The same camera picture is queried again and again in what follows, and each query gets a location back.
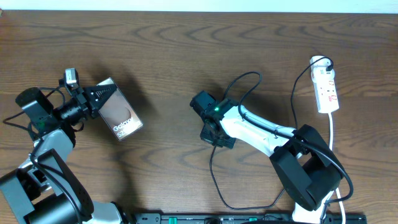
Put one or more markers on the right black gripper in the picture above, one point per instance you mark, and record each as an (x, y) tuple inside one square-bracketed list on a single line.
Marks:
[(204, 135)]

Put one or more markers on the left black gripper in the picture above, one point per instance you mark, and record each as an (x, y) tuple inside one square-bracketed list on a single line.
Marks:
[(81, 106)]

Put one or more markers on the Galaxy smartphone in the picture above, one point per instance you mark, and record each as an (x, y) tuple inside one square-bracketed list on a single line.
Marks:
[(119, 115)]

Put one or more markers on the white power strip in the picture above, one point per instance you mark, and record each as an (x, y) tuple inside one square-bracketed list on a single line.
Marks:
[(322, 75)]

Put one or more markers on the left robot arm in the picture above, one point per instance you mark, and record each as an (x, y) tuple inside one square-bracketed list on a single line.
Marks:
[(43, 189)]

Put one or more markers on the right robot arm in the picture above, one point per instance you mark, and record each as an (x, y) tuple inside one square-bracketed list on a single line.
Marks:
[(307, 168)]

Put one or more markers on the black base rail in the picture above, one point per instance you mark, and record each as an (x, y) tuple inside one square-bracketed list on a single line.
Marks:
[(156, 218)]

